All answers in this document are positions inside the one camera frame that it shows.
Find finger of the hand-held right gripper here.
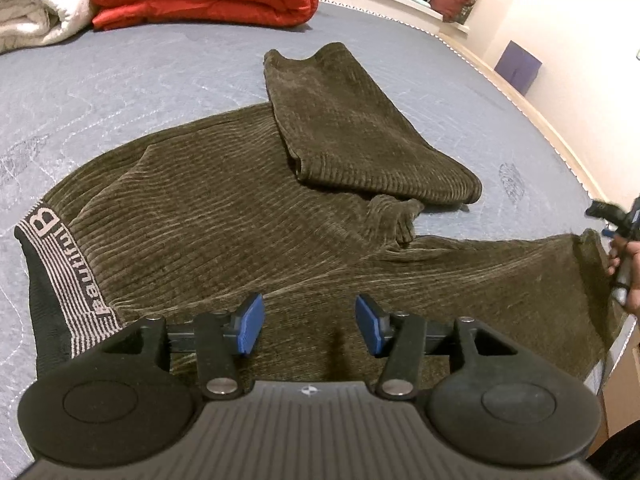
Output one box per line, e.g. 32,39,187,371
584,200,624,234

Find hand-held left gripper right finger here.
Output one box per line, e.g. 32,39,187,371
354,293,507,402

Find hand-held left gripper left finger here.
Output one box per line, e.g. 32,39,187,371
101,292,266,402

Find brown corduroy pants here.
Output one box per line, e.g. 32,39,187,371
14,43,626,391

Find person's right hand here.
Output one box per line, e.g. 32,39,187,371
606,240,640,313

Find purple box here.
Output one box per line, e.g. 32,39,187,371
494,40,543,95

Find grey quilted mattress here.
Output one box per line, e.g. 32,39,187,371
0,0,601,466

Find white fleece blanket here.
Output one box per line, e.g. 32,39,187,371
0,0,97,56

